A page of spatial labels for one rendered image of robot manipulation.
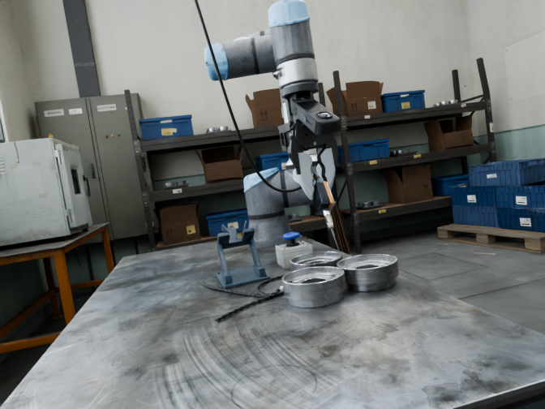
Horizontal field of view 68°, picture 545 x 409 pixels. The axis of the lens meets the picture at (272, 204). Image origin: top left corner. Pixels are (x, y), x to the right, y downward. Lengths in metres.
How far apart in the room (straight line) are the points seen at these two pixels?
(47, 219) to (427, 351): 2.59
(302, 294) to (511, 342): 0.28
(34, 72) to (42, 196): 2.41
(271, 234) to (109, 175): 3.43
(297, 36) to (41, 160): 2.29
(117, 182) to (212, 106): 1.35
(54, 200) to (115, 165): 1.74
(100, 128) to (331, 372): 4.24
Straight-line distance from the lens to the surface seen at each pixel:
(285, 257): 0.91
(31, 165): 2.88
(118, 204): 4.49
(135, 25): 5.03
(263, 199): 1.21
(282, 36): 0.78
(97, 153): 4.54
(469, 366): 0.48
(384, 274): 0.70
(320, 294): 0.64
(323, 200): 0.73
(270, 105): 4.35
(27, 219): 2.90
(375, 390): 0.43
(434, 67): 5.89
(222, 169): 4.17
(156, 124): 4.23
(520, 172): 4.42
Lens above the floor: 1.02
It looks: 4 degrees down
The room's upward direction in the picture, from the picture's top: 8 degrees counter-clockwise
